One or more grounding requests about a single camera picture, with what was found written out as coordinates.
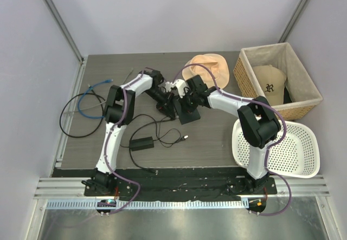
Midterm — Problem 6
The wicker basket with liner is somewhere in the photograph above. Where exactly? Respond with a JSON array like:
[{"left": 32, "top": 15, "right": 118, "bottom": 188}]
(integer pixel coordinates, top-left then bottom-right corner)
[{"left": 233, "top": 42, "right": 323, "bottom": 121}]

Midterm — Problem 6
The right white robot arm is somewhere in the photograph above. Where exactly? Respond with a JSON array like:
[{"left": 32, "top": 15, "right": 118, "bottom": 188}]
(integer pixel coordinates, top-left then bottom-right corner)
[{"left": 174, "top": 75, "right": 281, "bottom": 194}]

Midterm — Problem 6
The black power adapter brick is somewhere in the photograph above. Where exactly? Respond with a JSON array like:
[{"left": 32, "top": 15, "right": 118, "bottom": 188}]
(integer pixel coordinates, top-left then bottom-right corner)
[{"left": 129, "top": 137, "right": 154, "bottom": 151}]

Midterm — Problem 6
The grey ethernet cable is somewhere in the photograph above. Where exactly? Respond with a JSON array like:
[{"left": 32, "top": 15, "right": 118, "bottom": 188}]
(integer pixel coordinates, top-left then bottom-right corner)
[{"left": 65, "top": 68, "right": 135, "bottom": 116}]

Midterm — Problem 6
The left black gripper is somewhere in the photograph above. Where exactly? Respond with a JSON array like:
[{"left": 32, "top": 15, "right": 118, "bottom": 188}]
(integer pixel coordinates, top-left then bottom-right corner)
[{"left": 145, "top": 88, "right": 176, "bottom": 120}]

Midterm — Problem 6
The beige baseball cap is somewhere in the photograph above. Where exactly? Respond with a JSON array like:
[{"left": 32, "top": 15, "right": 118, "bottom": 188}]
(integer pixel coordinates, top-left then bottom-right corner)
[{"left": 253, "top": 65, "right": 287, "bottom": 106}]

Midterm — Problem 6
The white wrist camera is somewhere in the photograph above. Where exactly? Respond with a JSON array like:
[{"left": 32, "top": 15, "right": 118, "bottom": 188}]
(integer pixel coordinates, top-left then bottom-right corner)
[
  {"left": 173, "top": 79, "right": 187, "bottom": 98},
  {"left": 165, "top": 81, "right": 176, "bottom": 92}
]

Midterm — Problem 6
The blue ethernet cable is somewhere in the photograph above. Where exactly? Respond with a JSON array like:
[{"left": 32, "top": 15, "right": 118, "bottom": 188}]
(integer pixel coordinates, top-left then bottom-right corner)
[{"left": 78, "top": 79, "right": 112, "bottom": 119}]

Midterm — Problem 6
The black network switch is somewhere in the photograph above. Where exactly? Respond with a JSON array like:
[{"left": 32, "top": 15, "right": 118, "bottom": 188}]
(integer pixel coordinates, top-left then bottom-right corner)
[{"left": 173, "top": 99, "right": 201, "bottom": 125}]

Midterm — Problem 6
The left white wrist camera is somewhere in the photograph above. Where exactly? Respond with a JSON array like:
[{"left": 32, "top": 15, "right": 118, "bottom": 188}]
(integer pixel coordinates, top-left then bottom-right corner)
[{"left": 165, "top": 81, "right": 176, "bottom": 92}]

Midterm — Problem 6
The peach bucket hat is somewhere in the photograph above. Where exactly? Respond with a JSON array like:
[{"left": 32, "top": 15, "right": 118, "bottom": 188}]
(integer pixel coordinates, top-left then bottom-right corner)
[{"left": 182, "top": 54, "right": 230, "bottom": 89}]

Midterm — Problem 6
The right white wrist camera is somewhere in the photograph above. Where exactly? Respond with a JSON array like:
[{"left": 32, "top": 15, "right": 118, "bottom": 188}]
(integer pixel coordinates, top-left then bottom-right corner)
[{"left": 173, "top": 79, "right": 187, "bottom": 98}]

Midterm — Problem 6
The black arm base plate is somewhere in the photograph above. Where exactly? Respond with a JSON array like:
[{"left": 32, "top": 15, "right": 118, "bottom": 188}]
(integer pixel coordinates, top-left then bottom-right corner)
[{"left": 82, "top": 167, "right": 277, "bottom": 202}]

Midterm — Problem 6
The black ethernet cable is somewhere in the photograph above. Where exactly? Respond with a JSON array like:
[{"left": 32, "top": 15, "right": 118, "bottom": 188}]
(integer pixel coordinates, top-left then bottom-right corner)
[{"left": 59, "top": 87, "right": 106, "bottom": 138}]

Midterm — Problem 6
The black adapter power cord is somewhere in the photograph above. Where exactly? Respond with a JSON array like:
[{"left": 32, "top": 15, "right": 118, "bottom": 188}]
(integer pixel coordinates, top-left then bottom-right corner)
[{"left": 120, "top": 114, "right": 189, "bottom": 174}]

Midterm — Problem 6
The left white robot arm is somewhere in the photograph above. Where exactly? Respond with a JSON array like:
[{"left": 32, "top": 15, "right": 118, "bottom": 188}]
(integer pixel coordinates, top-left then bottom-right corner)
[{"left": 87, "top": 70, "right": 176, "bottom": 196}]

